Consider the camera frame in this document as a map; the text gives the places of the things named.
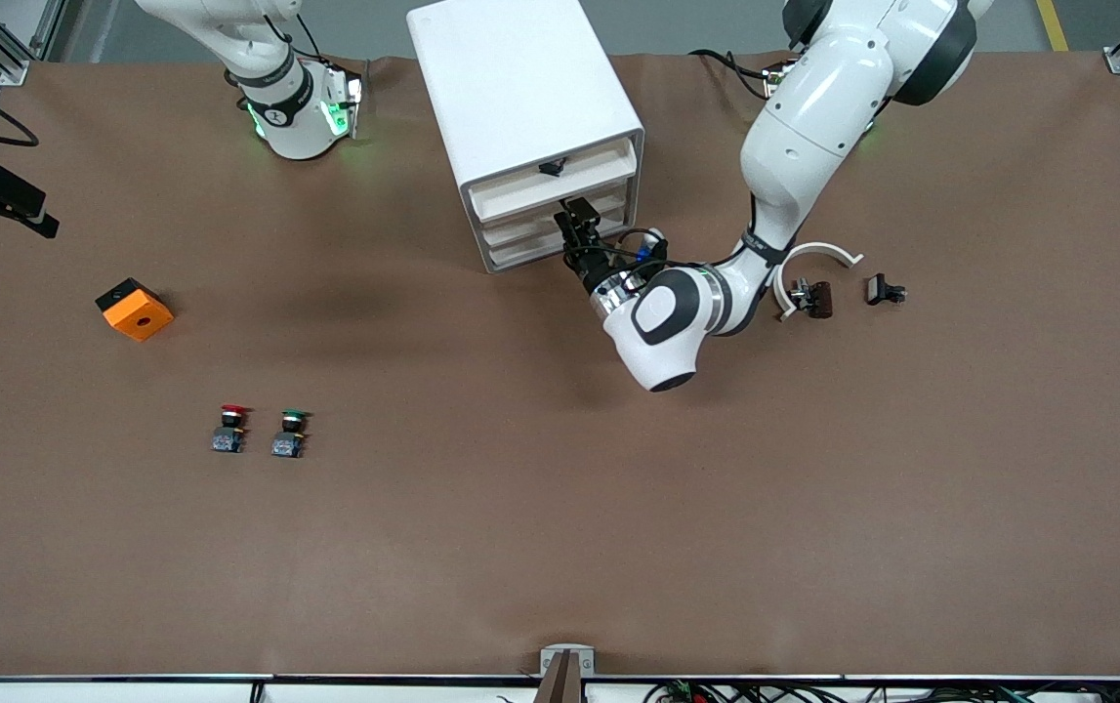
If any black base cable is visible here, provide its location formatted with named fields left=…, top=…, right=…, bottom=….
left=688, top=47, right=777, bottom=106
left=262, top=10, right=326, bottom=62

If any green push button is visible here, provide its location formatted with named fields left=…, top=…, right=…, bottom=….
left=270, top=408, right=311, bottom=460

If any small black clip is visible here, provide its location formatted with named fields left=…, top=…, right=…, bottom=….
left=864, top=273, right=909, bottom=308

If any brown bar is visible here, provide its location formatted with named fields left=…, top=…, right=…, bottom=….
left=531, top=651, right=586, bottom=703

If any white drawer cabinet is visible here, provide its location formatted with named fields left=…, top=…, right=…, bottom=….
left=407, top=0, right=645, bottom=274

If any orange button enclosure box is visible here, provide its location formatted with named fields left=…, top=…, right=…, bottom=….
left=95, top=277, right=176, bottom=344

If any white plastic drawer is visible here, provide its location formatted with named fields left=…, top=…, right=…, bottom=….
left=479, top=193, right=635, bottom=247
left=465, top=137, right=641, bottom=224
left=486, top=217, right=633, bottom=272

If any red push button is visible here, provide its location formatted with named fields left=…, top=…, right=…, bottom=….
left=210, top=403, right=250, bottom=454

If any brown table cover mat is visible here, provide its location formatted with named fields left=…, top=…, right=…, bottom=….
left=0, top=51, right=1120, bottom=680

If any white curved plastic ring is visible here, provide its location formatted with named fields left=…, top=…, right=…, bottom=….
left=772, top=241, right=865, bottom=323

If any grey mount bracket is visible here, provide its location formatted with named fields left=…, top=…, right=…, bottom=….
left=539, top=643, right=597, bottom=678

